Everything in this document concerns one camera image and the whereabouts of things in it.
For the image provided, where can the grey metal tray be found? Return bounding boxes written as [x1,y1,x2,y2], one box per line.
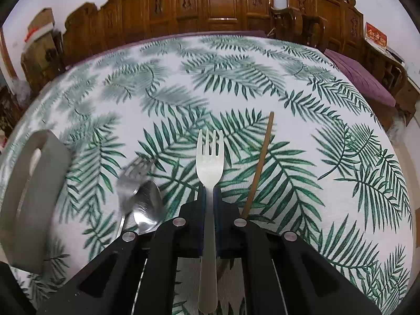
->
[0,129,71,274]

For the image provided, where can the carved wooden sofa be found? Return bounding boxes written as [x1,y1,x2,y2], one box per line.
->
[62,0,274,68]

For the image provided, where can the wooden side table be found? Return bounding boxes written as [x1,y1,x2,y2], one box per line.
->
[385,48,420,125]

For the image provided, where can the metal fork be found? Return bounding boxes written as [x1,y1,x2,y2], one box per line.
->
[115,156,158,237]

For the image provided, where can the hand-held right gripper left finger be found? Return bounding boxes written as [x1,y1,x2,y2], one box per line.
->
[34,184,207,315]

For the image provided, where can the carved wooden armchair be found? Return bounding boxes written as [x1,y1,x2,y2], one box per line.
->
[271,0,408,125]

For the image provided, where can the red gift box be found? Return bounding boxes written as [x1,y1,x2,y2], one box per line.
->
[365,22,388,47]

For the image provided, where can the cream plastic fork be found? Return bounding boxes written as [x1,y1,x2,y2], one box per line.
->
[196,129,224,314]

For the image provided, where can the purple armchair cushion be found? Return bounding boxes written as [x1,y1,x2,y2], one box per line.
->
[323,49,396,107]

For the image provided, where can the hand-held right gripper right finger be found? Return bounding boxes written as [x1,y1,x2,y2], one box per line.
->
[213,184,383,315]

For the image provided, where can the purple sofa cushion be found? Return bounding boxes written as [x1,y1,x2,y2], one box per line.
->
[98,30,267,51]

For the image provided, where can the wooden chopstick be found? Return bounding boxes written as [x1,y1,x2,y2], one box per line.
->
[242,112,275,220]

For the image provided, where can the white plastic bag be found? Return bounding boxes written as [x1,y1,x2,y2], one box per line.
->
[389,117,406,145]

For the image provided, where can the metal spoon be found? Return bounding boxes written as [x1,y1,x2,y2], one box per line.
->
[131,180,165,235]

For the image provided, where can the small cardboard box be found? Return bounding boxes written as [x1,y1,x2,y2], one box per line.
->
[28,7,55,35]

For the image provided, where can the large cardboard box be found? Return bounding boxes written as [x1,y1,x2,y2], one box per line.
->
[21,32,64,86]

